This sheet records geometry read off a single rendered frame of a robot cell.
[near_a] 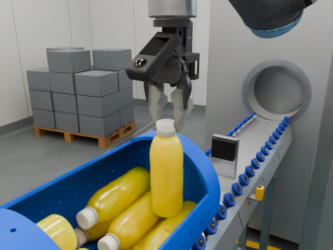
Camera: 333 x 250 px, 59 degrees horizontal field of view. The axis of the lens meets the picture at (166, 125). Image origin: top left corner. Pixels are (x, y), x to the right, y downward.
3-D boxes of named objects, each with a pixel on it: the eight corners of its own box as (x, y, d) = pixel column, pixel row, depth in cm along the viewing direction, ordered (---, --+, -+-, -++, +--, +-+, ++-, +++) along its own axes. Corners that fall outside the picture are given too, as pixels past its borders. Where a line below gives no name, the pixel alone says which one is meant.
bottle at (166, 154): (155, 220, 61) (153, 137, 55) (148, 202, 68) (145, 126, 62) (187, 215, 63) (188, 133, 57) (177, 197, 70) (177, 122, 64)
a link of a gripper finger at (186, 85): (194, 107, 56) (189, 60, 54) (191, 109, 55) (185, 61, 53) (173, 108, 59) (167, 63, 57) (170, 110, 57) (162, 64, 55)
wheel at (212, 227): (212, 213, 81) (206, 215, 82) (205, 222, 78) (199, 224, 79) (220, 227, 81) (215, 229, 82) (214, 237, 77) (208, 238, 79)
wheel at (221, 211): (222, 200, 87) (216, 202, 89) (216, 208, 84) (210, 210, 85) (230, 214, 87) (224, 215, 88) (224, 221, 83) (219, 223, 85)
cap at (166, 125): (159, 135, 57) (158, 126, 57) (154, 128, 61) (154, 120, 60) (178, 132, 58) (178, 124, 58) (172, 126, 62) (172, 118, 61)
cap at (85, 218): (80, 209, 62) (73, 213, 60) (90, 206, 59) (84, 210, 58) (87, 225, 62) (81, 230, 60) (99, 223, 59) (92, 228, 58)
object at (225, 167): (236, 175, 114) (239, 138, 110) (233, 180, 111) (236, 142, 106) (212, 169, 119) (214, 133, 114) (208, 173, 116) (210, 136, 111)
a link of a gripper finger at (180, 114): (201, 125, 61) (195, 81, 59) (188, 134, 57) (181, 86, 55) (188, 125, 63) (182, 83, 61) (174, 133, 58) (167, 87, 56)
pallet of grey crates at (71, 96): (135, 129, 447) (132, 48, 409) (105, 148, 377) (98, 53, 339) (72, 120, 491) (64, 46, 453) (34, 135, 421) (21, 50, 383)
